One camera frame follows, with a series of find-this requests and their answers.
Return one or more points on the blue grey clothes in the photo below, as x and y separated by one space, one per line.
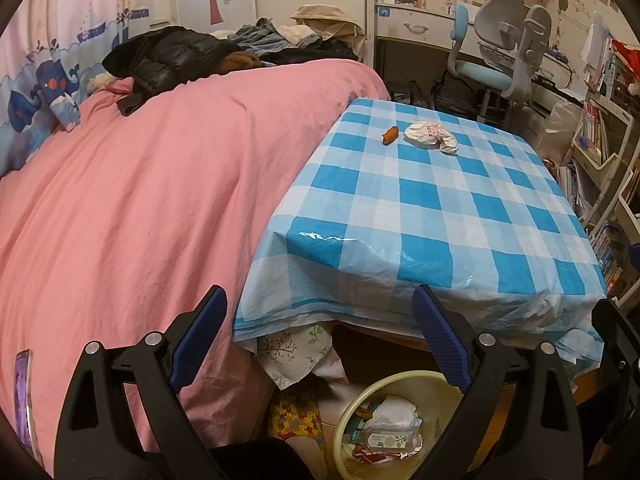
260 35

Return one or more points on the stack of papers and folders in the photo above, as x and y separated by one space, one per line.
570 185

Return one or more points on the floral cloth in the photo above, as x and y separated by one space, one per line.
290 355

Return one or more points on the white garment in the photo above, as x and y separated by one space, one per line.
300 36

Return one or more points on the row of red white books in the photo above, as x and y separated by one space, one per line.
595 130

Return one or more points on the purple phone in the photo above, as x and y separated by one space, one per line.
22 400

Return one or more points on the white shelf cart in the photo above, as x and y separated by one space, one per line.
585 157

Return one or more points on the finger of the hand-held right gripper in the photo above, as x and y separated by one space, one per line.
617 355

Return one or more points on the dark clothing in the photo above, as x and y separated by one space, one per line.
320 52

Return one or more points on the whale print curtain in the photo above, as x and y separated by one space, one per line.
75 35

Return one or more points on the clear plastic bottle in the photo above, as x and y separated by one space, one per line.
390 441

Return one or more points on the red orange printed snack bag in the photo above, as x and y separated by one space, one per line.
372 456

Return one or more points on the pink blanket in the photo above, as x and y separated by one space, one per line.
150 185

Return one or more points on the stack of colourful books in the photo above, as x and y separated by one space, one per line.
610 255

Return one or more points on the beige cloth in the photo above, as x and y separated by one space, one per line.
320 15

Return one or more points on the wooden table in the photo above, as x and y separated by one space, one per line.
385 355

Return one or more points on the black puffer jacket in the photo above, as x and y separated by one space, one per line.
165 55

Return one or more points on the white plastic bag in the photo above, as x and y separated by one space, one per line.
425 132

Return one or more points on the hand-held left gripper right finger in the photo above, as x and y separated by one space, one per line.
440 340

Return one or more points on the yellow red patterned cloth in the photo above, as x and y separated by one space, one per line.
295 415

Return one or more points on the white side desk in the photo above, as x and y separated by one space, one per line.
555 72

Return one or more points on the row of upright books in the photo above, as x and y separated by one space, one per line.
612 72

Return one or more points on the cream round plastic trash bin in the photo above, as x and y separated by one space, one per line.
430 390

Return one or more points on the grey office chair blue seat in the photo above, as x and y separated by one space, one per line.
505 25

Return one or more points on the white paper sheets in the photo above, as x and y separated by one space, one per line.
595 55

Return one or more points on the brown fur cloth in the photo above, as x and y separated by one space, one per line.
240 61

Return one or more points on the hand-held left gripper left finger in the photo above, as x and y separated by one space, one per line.
197 340

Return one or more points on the white desk with drawers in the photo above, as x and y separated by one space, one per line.
415 25

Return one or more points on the blue checked plastic tablecloth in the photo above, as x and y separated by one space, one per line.
400 210

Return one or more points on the large clear plastic bag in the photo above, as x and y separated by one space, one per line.
560 130

